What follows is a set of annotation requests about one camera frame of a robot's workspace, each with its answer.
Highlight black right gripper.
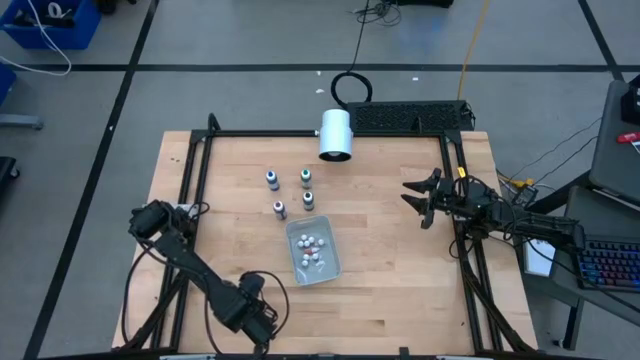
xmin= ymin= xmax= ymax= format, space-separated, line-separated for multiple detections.
xmin=401 ymin=167 xmax=459 ymax=231

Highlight grey metal tray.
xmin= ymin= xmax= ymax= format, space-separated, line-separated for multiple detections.
xmin=284 ymin=214 xmax=343 ymax=287

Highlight yellow plug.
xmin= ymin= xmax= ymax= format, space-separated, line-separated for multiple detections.
xmin=502 ymin=175 xmax=536 ymax=190

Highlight black power adapter box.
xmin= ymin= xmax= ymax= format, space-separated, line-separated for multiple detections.
xmin=512 ymin=185 xmax=540 ymax=209

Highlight white printed paper sheet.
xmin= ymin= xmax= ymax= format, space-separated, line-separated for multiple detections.
xmin=523 ymin=238 xmax=557 ymax=278

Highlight black diagonal desk brace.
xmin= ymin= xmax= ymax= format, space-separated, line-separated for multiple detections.
xmin=519 ymin=169 xmax=594 ymax=224

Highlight grey desk top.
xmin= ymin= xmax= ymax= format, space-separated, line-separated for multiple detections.
xmin=549 ymin=185 xmax=640 ymax=326
xmin=588 ymin=79 xmax=640 ymax=207

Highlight black box edge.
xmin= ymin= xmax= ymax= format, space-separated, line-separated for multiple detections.
xmin=394 ymin=0 xmax=455 ymax=9

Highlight black desk leg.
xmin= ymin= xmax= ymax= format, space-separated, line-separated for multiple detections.
xmin=562 ymin=298 xmax=586 ymax=351

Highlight backlit rainbow keyboard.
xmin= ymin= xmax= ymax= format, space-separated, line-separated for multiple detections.
xmin=577 ymin=239 xmax=640 ymax=294

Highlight black device on desk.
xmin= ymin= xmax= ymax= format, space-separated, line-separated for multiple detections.
xmin=621 ymin=74 xmax=640 ymax=126

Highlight black chair base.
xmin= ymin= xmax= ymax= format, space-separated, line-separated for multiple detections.
xmin=0 ymin=156 xmax=22 ymax=197

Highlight grey floor bar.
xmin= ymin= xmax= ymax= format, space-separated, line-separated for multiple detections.
xmin=0 ymin=113 xmax=45 ymax=132

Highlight large blue plastic bin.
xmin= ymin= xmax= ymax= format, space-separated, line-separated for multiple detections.
xmin=0 ymin=0 xmax=103 ymax=51

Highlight blue bin corner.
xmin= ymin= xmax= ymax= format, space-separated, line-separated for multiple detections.
xmin=0 ymin=63 xmax=17 ymax=109

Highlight black floor object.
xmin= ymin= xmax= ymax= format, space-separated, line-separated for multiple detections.
xmin=97 ymin=0 xmax=139 ymax=15

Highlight black parts in bin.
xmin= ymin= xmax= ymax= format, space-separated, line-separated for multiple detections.
xmin=13 ymin=9 xmax=76 ymax=29

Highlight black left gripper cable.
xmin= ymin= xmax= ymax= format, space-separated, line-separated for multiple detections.
xmin=248 ymin=271 xmax=291 ymax=327

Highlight white cylindrical camera housing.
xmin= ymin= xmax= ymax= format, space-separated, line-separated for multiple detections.
xmin=318 ymin=108 xmax=355 ymax=163

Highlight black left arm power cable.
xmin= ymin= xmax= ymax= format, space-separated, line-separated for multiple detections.
xmin=121 ymin=232 xmax=171 ymax=346

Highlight black coiled floor cable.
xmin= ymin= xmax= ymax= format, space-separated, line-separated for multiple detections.
xmin=330 ymin=0 xmax=374 ymax=109

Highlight yellow floor cable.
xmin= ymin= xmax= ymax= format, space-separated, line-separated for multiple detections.
xmin=456 ymin=0 xmax=494 ymax=101

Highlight black aluminium table frame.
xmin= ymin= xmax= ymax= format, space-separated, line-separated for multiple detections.
xmin=112 ymin=112 xmax=540 ymax=357

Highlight tangled black cables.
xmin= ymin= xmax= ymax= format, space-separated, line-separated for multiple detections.
xmin=352 ymin=0 xmax=403 ymax=27

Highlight white floor cable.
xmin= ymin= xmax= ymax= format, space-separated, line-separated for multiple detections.
xmin=0 ymin=0 xmax=74 ymax=77

